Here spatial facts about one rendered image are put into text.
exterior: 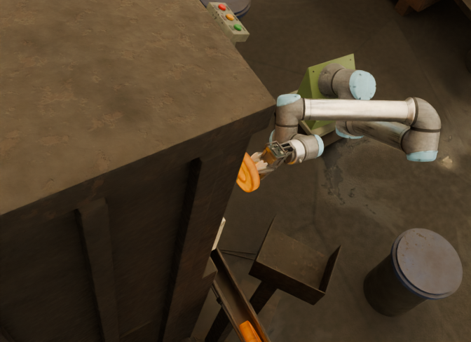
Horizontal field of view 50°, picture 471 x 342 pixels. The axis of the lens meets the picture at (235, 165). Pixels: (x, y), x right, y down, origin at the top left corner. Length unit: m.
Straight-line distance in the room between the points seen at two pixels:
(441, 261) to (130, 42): 1.88
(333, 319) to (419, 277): 0.50
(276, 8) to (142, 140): 3.04
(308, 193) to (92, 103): 2.17
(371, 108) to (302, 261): 0.65
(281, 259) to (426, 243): 0.75
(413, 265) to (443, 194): 0.92
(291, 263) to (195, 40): 1.26
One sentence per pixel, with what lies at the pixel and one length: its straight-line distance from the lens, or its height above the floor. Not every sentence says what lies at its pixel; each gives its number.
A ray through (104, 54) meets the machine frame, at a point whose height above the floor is 1.76.
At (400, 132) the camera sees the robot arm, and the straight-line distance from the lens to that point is 2.29.
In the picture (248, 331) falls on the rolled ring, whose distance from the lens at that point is 1.67.
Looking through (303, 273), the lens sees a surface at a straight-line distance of 1.95.
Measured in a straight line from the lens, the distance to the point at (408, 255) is 2.35.
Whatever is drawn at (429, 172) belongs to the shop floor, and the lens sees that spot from 3.22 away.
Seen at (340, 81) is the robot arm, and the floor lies 0.48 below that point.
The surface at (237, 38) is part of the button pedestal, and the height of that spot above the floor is 0.58.
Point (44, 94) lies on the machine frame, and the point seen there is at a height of 1.76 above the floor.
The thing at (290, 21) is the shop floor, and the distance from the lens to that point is 3.64.
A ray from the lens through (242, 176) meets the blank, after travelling 1.83.
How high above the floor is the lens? 2.35
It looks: 57 degrees down
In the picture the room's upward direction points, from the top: 18 degrees clockwise
